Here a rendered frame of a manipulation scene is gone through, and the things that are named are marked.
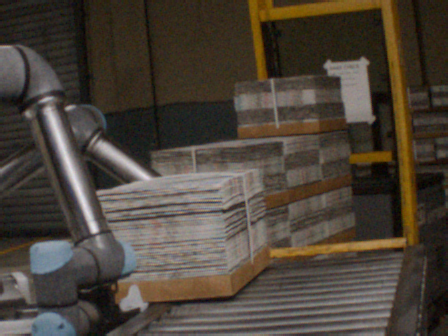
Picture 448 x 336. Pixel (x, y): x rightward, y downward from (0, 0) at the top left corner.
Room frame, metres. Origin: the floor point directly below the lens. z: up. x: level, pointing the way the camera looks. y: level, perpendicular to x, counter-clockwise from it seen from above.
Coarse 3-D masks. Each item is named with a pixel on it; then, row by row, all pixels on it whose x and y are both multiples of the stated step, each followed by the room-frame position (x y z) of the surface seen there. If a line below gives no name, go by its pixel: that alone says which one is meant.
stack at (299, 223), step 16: (272, 208) 3.09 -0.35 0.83; (288, 208) 3.16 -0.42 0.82; (304, 208) 3.26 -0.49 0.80; (320, 208) 3.37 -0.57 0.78; (272, 224) 3.06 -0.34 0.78; (288, 224) 3.16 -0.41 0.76; (304, 224) 3.26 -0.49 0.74; (320, 224) 3.36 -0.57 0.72; (272, 240) 3.06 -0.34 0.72; (288, 240) 3.15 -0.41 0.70; (304, 240) 3.24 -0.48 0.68; (320, 240) 3.35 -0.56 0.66; (320, 256) 3.35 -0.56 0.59
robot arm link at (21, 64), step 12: (0, 48) 1.62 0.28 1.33; (12, 48) 1.64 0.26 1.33; (0, 60) 1.59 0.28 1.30; (12, 60) 1.61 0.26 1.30; (24, 60) 1.64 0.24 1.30; (0, 72) 1.58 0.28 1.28; (12, 72) 1.61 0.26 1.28; (24, 72) 1.63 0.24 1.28; (0, 84) 1.59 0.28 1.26; (12, 84) 1.61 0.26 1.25; (24, 84) 1.63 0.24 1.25; (0, 96) 1.60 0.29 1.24; (12, 96) 1.63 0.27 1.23; (24, 96) 1.65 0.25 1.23
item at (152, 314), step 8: (160, 304) 1.76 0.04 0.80; (168, 304) 1.75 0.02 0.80; (176, 304) 1.75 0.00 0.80; (144, 312) 1.69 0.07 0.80; (152, 312) 1.69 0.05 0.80; (160, 312) 1.68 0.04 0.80; (168, 312) 1.70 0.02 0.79; (136, 320) 1.62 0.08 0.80; (144, 320) 1.62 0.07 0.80; (152, 320) 1.62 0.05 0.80; (120, 328) 1.56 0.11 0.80; (128, 328) 1.56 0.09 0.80; (136, 328) 1.55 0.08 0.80; (144, 328) 1.57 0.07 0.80
